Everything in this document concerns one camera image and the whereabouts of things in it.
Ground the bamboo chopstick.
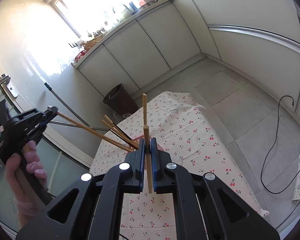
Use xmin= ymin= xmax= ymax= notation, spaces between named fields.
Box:
xmin=104 ymin=115 xmax=139 ymax=147
xmin=55 ymin=110 xmax=134 ymax=152
xmin=142 ymin=93 xmax=148 ymax=142
xmin=101 ymin=120 xmax=139 ymax=150
xmin=143 ymin=125 xmax=153 ymax=194

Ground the left hand pink glove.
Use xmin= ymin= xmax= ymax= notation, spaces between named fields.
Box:
xmin=5 ymin=140 xmax=47 ymax=228

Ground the pink perforated utensil basket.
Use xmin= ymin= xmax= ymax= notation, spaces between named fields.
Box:
xmin=134 ymin=135 xmax=164 ymax=153

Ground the dark chopstick in basket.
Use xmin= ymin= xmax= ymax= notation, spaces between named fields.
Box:
xmin=110 ymin=126 xmax=139 ymax=150

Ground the cherry print tablecloth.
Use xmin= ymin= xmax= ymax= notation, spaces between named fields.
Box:
xmin=90 ymin=90 xmax=269 ymax=240

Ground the dark brown trash bin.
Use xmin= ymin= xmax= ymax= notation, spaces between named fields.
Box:
xmin=103 ymin=83 xmax=139 ymax=115

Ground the wicker basket on counter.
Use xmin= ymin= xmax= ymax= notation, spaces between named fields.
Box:
xmin=83 ymin=35 xmax=103 ymax=50

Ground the metal mop handle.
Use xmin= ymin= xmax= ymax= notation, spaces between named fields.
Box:
xmin=44 ymin=82 xmax=90 ymax=126

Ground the silver door handle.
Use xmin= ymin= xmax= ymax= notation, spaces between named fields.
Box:
xmin=0 ymin=74 xmax=19 ymax=99

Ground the black power cable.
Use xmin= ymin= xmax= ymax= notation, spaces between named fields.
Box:
xmin=261 ymin=95 xmax=300 ymax=194

